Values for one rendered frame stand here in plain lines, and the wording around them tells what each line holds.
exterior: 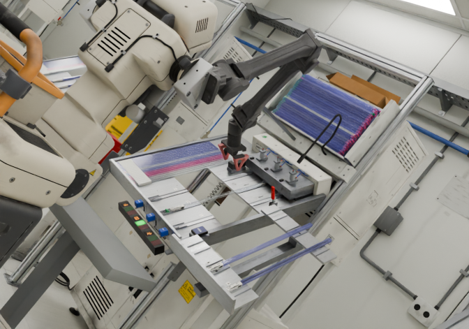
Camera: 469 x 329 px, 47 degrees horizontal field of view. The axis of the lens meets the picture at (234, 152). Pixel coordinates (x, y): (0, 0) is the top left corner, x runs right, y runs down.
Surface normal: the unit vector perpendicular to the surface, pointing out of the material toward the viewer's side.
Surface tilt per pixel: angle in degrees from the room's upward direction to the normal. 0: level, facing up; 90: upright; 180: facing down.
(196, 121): 90
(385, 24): 90
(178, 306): 90
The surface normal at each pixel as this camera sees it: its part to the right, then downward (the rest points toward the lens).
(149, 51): -0.22, -0.39
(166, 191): 0.07, -0.88
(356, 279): -0.54, -0.46
